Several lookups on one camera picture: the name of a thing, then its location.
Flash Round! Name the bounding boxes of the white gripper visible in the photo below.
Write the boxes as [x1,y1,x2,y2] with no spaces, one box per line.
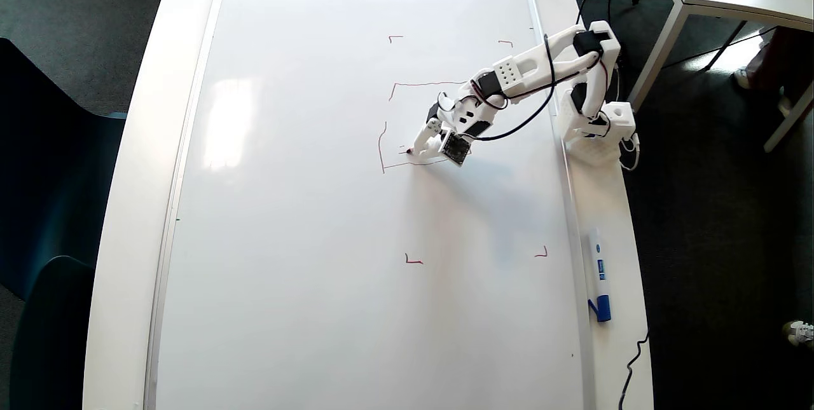
[411,83,504,161]

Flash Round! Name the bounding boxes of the blue white marker pen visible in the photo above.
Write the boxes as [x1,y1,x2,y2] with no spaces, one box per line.
[585,227,612,324]

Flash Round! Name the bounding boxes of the person leg dark trousers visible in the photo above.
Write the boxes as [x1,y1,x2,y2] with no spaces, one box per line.
[747,27,814,115]

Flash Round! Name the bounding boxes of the dark teal chair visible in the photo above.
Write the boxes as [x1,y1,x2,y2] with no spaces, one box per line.
[0,38,128,301]

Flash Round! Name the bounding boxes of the white shoe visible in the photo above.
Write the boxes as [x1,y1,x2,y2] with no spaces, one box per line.
[782,320,814,348]

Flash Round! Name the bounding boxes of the small square wrist camera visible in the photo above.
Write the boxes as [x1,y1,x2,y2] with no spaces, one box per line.
[441,130,473,168]

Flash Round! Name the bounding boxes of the black camera cable on arm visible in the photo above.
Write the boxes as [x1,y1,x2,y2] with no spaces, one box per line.
[467,34,557,142]

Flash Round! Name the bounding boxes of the white whiteboard with aluminium frame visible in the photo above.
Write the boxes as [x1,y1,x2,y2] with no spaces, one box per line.
[143,0,595,410]

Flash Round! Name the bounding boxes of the thin robot base cable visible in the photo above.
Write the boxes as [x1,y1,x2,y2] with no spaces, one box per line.
[620,133,640,172]

